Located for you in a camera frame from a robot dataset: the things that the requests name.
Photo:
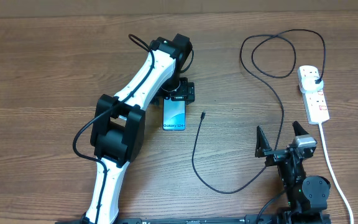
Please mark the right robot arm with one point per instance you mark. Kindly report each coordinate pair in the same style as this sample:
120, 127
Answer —
307, 195

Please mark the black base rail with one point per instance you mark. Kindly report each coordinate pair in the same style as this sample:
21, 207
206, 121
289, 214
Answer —
248, 219

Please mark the Galaxy smartphone teal screen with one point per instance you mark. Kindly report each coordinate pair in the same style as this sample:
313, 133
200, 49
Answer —
174, 115

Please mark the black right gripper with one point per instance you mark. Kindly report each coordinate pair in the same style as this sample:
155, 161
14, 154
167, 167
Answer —
261, 148

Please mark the white charger plug adapter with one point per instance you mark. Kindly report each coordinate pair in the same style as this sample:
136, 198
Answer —
310, 84

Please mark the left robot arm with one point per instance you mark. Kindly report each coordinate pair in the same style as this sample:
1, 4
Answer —
118, 126

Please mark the white power strip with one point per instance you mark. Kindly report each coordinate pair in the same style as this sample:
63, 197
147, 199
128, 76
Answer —
315, 103

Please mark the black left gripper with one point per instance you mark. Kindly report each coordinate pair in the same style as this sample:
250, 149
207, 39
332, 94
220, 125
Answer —
185, 91

